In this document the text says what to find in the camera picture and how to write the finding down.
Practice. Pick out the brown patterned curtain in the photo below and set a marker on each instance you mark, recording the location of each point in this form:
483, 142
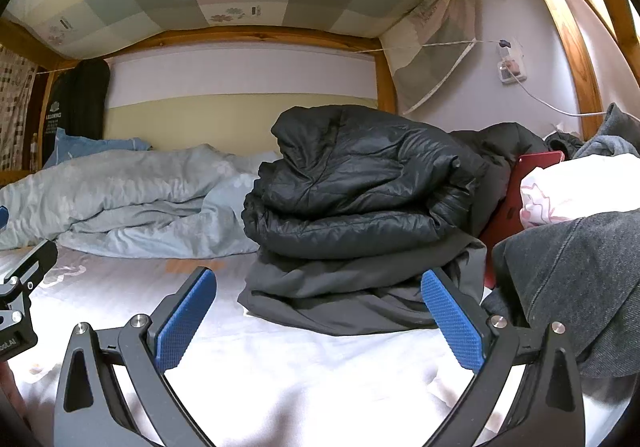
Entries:
15, 102

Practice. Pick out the hanging checked cloth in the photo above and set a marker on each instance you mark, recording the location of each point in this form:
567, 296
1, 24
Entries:
430, 37

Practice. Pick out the black hanging bag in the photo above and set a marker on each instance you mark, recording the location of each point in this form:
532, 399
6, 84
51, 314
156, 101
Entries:
82, 97

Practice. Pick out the red flat case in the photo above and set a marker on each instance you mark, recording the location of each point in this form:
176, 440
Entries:
510, 207

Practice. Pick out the white pillow pink print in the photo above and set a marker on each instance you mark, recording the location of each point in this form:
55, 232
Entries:
580, 187

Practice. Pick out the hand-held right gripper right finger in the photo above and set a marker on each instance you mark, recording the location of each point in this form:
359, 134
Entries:
452, 322

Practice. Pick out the white bed sheet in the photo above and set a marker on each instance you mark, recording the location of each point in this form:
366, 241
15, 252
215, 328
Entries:
300, 377

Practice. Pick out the light blue duvet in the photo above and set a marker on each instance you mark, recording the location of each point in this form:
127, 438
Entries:
125, 197

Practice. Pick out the white wall socket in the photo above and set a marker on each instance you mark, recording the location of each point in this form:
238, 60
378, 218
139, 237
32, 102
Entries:
512, 69

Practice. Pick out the grey hoodie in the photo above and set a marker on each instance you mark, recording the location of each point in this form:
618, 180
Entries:
610, 137

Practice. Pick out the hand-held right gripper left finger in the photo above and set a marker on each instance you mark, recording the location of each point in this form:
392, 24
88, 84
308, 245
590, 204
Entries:
185, 322

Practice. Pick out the grey folded garment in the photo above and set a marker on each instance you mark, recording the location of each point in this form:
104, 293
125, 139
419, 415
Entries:
340, 287

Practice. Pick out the blue pillow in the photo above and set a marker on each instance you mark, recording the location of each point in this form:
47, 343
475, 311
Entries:
90, 147

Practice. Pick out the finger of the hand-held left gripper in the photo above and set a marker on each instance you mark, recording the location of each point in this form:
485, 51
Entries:
3, 218
35, 259

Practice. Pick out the dark crumpled jacket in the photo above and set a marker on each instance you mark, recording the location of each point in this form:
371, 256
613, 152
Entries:
495, 147

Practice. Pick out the wooden bunk bed frame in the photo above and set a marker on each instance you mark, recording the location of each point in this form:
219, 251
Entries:
250, 34

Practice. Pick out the dark grey denim garment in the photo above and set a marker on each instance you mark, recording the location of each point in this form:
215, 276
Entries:
575, 277

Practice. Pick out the black puffer jacket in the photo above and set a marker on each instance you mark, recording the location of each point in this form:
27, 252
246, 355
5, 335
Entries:
360, 177

